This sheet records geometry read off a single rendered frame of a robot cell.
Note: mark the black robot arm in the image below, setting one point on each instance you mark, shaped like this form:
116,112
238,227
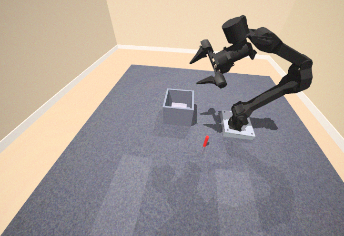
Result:
299,77

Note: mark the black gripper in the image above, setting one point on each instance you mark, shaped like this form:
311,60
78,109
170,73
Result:
222,59

